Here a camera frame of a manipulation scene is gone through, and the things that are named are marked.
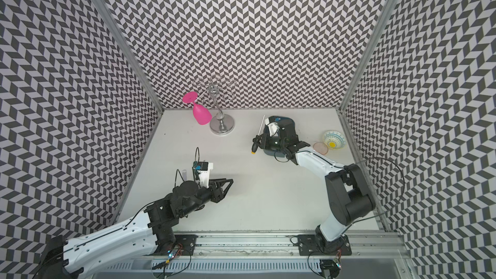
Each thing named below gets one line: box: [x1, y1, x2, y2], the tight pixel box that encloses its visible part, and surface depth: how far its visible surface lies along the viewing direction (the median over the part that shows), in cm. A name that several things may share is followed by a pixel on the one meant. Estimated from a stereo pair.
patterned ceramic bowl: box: [322, 129, 347, 150], surface depth 104 cm
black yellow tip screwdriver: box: [250, 114, 266, 155], surface depth 86 cm
